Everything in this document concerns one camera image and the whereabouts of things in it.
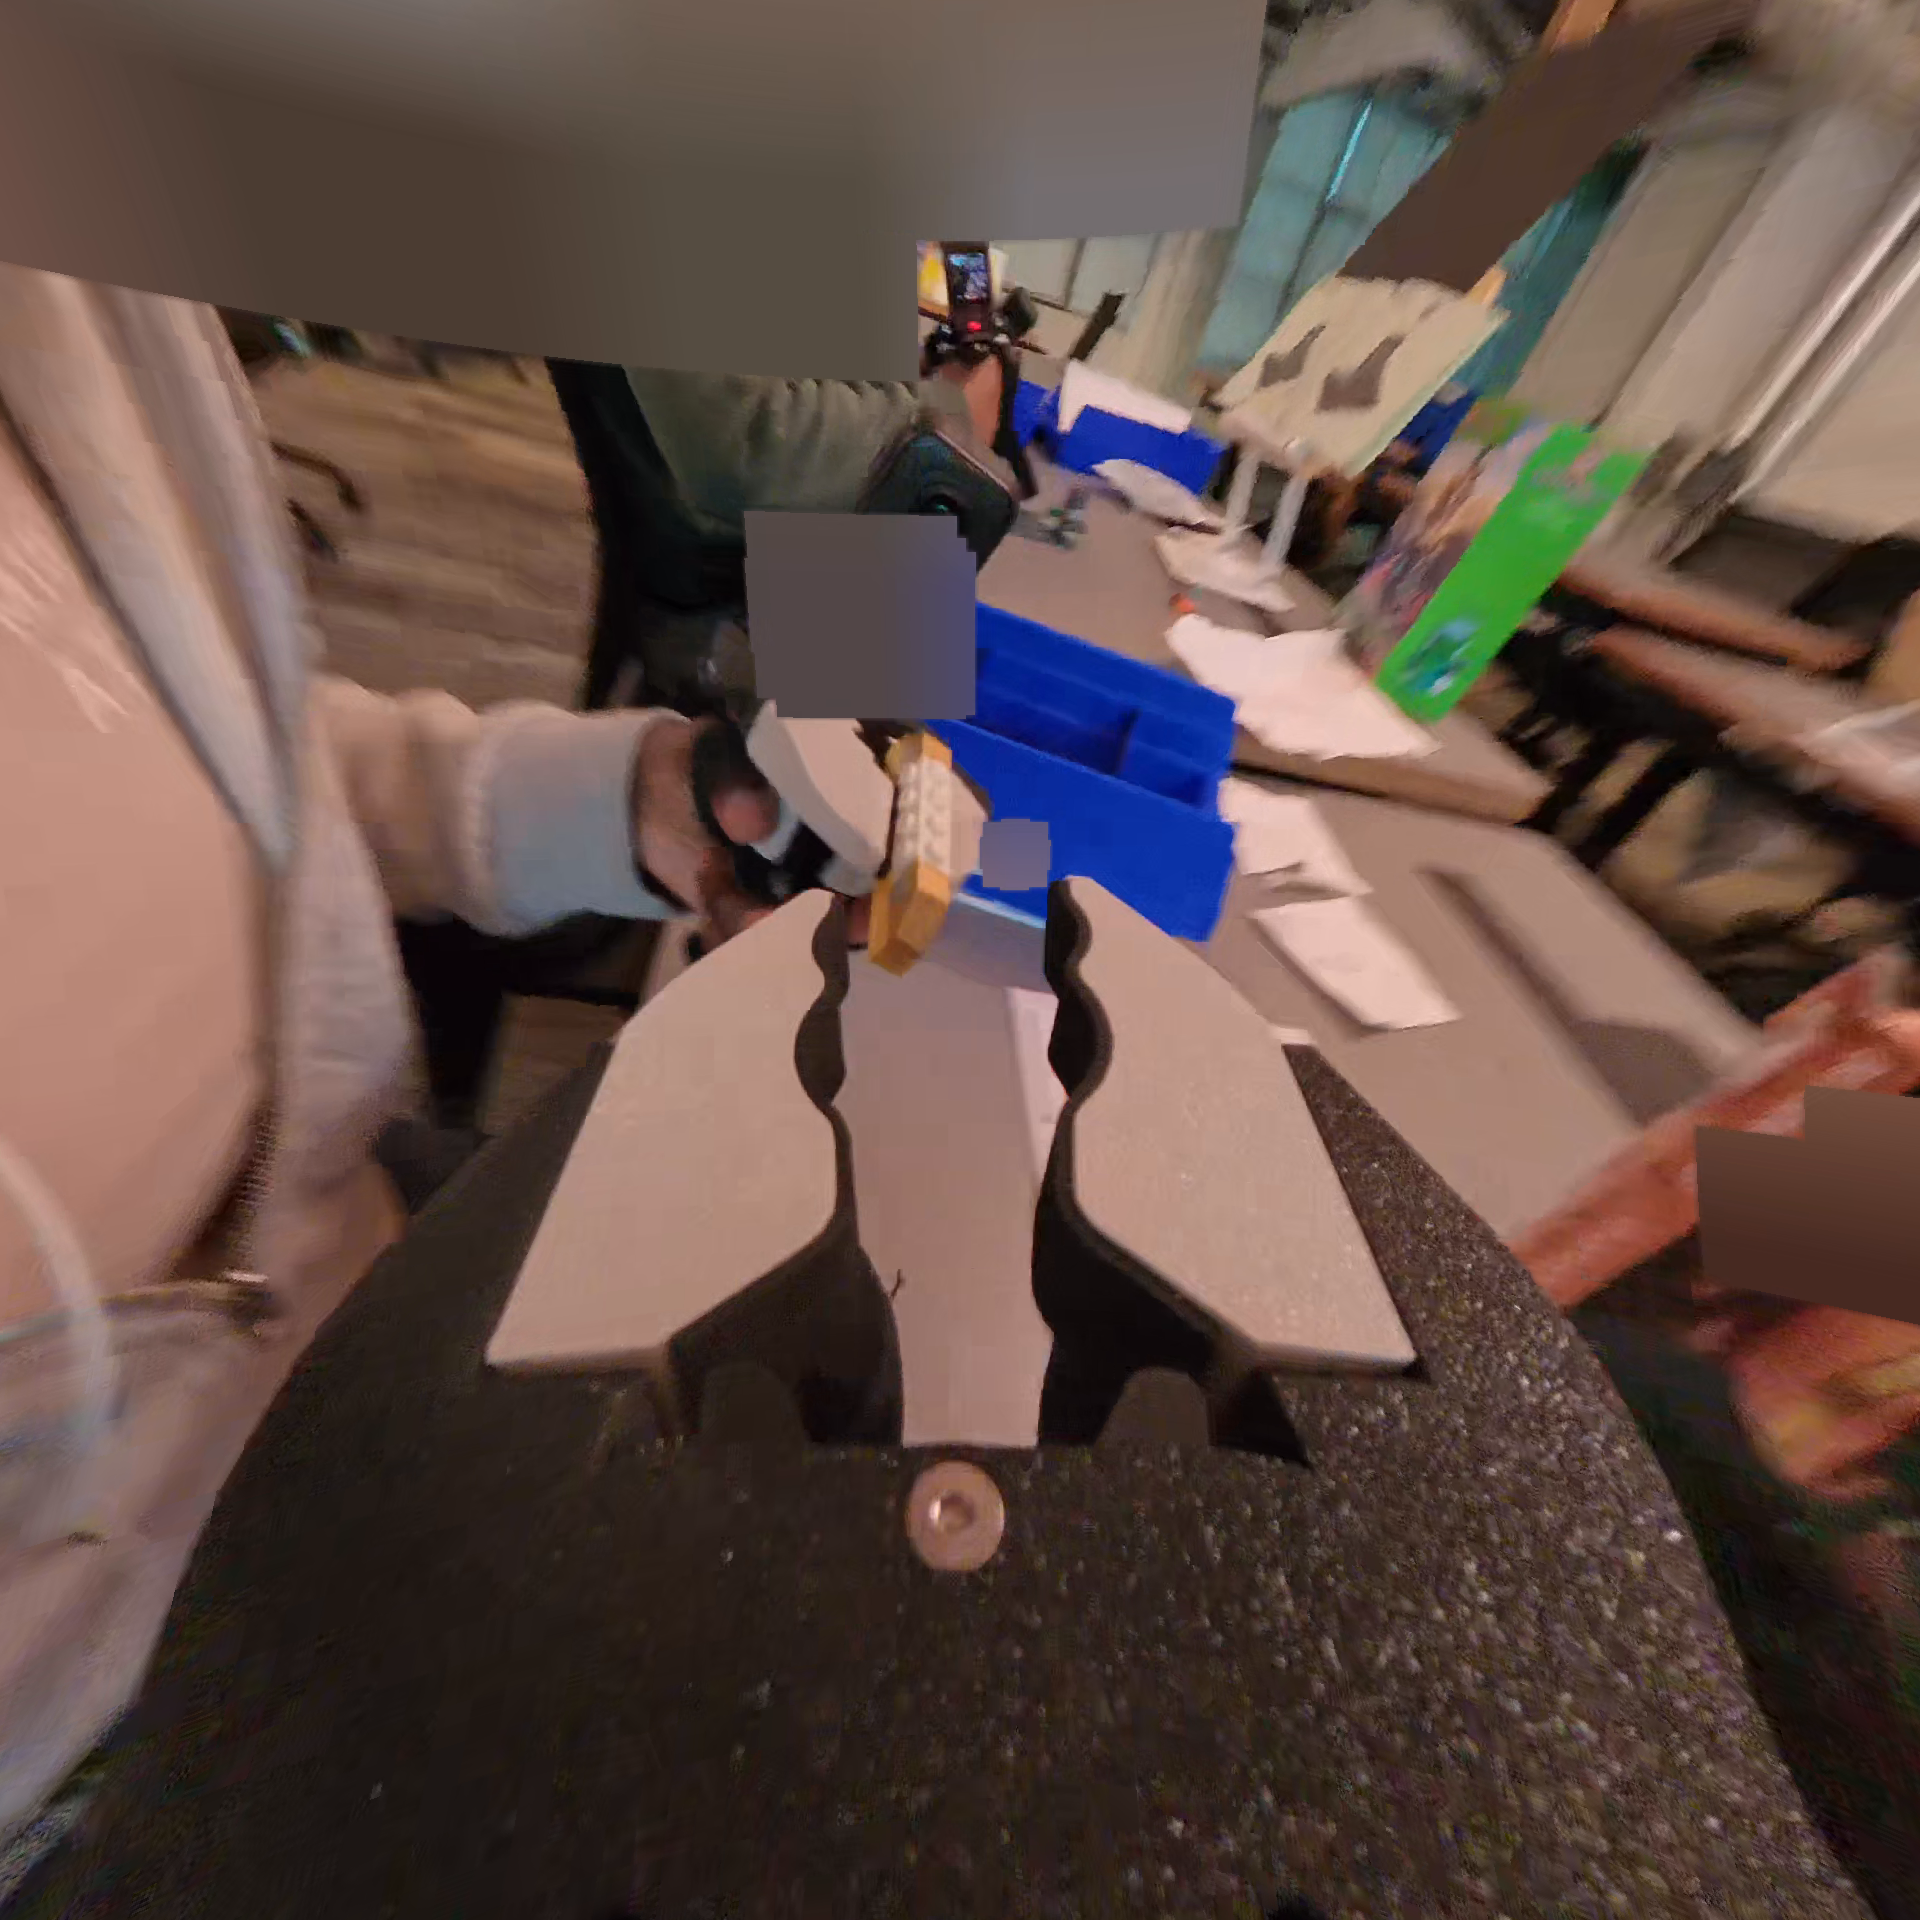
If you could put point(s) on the green cardboard box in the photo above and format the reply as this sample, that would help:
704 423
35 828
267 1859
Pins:
1486 572

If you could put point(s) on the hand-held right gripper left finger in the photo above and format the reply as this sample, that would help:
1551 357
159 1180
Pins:
676 1201

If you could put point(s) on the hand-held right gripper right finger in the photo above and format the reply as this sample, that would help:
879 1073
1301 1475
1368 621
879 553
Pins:
1231 1201

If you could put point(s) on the dark flat panel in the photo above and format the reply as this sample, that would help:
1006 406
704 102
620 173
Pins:
1547 135

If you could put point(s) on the black flower print box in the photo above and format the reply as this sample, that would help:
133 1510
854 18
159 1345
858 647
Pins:
1635 1187

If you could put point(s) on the white printed board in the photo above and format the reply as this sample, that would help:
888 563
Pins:
1352 363

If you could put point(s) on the white yellow brick strip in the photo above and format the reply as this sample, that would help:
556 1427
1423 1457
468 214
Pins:
915 857

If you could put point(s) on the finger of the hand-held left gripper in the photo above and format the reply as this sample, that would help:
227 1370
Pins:
826 796

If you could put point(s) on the blue plastic bin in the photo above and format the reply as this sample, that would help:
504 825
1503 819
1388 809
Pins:
1125 445
1111 766

